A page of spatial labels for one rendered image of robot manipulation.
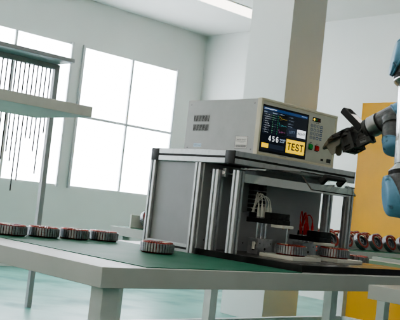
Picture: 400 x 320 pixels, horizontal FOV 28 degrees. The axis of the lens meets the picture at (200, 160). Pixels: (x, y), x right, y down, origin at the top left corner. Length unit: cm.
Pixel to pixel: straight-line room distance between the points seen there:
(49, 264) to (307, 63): 527
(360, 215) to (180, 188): 411
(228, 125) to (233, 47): 798
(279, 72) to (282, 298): 196
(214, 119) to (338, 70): 669
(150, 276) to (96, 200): 809
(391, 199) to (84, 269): 87
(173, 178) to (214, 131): 24
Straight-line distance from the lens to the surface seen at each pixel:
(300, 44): 708
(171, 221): 290
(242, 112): 287
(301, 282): 242
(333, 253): 291
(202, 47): 1123
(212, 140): 296
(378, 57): 931
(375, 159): 683
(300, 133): 297
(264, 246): 284
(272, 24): 717
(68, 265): 202
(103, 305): 197
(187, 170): 286
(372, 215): 680
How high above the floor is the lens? 91
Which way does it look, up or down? 3 degrees up
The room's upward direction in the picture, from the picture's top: 6 degrees clockwise
